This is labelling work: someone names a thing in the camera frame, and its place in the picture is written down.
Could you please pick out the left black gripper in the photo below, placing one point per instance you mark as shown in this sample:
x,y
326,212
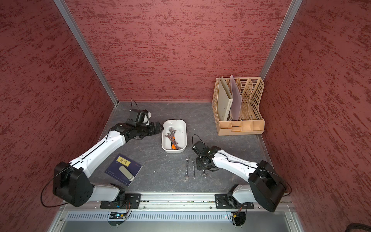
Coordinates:
x,y
152,131

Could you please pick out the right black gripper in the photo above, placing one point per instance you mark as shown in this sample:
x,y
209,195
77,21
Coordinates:
x,y
200,167

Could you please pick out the small silver wrench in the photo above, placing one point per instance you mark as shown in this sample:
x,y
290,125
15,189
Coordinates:
x,y
193,168

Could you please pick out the long silver combination wrench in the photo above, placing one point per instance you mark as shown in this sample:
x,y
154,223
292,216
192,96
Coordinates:
x,y
186,177

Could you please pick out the white plastic storage box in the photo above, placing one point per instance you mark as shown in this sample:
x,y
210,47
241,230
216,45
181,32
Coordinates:
x,y
180,136

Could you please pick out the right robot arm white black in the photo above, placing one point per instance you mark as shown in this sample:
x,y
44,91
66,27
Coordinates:
x,y
264,186

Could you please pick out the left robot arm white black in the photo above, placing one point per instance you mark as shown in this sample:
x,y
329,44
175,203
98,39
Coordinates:
x,y
71,180

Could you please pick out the dark blue book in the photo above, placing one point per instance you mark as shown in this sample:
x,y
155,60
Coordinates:
x,y
131,165

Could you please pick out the beige plastic file organizer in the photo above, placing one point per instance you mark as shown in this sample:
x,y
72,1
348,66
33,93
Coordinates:
x,y
250,120

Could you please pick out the beige file folder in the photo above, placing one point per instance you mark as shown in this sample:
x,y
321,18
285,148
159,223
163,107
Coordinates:
x,y
225,99

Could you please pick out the purple file folder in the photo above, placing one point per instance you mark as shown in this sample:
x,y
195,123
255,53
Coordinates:
x,y
237,99

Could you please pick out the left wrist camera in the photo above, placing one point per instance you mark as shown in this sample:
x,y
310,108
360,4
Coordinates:
x,y
138,117

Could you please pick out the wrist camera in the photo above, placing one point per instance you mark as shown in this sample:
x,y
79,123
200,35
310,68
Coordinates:
x,y
138,117
200,149

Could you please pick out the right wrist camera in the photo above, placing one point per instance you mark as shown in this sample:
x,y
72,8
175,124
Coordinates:
x,y
200,149

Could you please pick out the adjustable wrench orange handle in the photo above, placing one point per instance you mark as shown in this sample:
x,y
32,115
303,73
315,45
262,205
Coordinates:
x,y
172,132

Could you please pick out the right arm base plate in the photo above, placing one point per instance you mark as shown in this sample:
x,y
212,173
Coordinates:
x,y
226,201

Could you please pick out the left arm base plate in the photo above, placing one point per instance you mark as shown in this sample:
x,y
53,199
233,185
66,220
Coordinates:
x,y
124,201

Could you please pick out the aluminium front rail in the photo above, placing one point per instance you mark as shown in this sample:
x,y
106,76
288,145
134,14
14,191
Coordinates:
x,y
176,201

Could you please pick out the left aluminium corner post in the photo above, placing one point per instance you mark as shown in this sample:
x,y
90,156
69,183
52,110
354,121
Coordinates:
x,y
67,16

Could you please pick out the aluminium corner post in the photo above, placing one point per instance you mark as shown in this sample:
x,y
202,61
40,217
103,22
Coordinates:
x,y
287,21
67,16

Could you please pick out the right aluminium corner post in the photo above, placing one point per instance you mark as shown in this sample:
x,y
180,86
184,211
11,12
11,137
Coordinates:
x,y
287,21

